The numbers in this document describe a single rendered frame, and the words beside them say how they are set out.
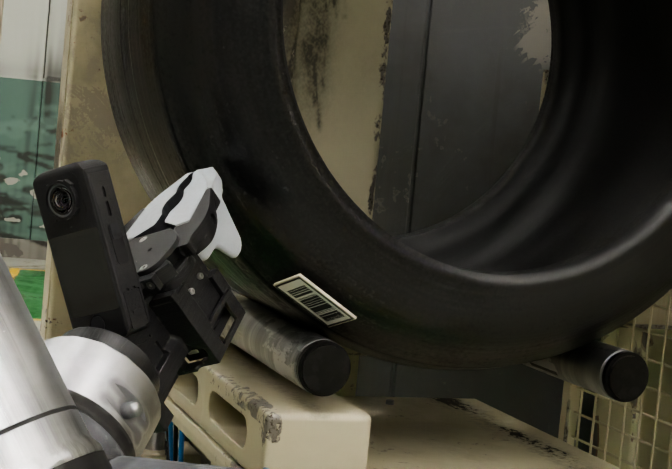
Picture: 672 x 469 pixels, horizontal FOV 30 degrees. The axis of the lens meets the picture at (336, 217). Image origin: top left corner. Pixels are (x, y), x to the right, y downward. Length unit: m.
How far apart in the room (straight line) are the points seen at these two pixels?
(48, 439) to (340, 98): 0.88
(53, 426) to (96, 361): 0.22
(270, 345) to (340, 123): 0.39
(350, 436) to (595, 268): 0.25
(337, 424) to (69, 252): 0.30
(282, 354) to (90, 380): 0.31
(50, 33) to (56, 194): 9.44
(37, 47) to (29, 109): 0.49
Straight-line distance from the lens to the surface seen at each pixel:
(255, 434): 1.01
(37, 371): 0.55
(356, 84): 1.38
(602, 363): 1.12
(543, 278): 1.05
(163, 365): 0.82
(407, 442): 1.20
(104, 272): 0.80
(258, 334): 1.09
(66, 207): 0.80
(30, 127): 10.15
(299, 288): 0.98
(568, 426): 1.56
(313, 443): 1.00
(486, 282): 1.02
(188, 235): 0.83
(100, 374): 0.75
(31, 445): 0.53
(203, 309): 0.85
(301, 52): 1.36
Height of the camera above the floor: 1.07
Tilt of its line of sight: 3 degrees down
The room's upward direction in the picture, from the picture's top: 5 degrees clockwise
